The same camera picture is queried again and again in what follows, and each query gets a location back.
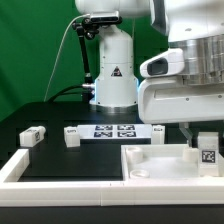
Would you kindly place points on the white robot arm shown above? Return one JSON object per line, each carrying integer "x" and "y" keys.
{"x": 183, "y": 84}

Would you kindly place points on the white U-shaped fence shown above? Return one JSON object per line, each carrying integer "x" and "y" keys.
{"x": 14, "y": 193}

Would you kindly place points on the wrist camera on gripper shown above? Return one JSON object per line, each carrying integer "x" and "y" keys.
{"x": 168, "y": 63}

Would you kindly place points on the grey camera on mount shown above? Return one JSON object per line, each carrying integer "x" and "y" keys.
{"x": 106, "y": 16}

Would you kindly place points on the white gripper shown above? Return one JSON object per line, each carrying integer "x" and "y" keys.
{"x": 167, "y": 100}

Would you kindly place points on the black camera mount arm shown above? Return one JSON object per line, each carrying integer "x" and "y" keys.
{"x": 86, "y": 30}

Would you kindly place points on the white square table top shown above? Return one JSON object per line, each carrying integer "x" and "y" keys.
{"x": 163, "y": 162}

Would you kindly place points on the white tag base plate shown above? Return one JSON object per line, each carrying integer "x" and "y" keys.
{"x": 115, "y": 131}

